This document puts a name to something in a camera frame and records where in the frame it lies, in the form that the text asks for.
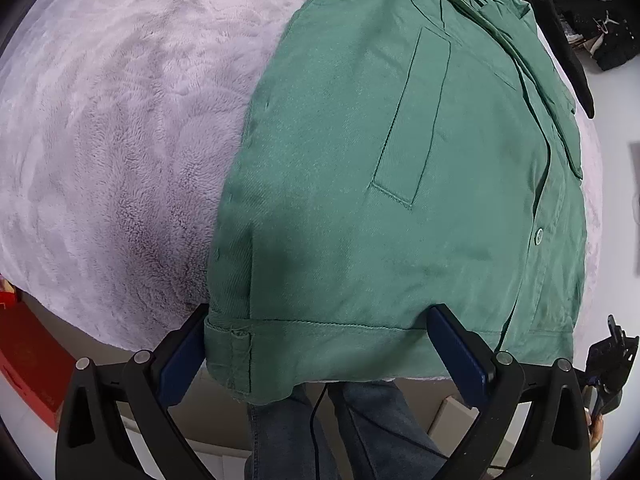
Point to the person's right hand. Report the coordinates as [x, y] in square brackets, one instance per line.
[597, 432]

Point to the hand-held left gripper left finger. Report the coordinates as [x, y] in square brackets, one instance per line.
[180, 355]

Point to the red box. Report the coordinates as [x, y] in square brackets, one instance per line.
[30, 360]

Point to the green work jacket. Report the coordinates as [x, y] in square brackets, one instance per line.
[375, 185]

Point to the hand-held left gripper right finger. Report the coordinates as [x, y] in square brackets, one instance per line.
[460, 355]

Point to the lavender fleece blanket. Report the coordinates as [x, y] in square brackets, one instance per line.
[125, 135]

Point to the person's blue jeans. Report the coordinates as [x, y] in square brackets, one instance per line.
[370, 435]

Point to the dark clothes pile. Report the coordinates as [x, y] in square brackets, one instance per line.
[610, 35]

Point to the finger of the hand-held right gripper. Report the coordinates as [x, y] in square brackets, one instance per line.
[616, 330]

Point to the black folded cloth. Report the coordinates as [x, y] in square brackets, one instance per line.
[565, 45]

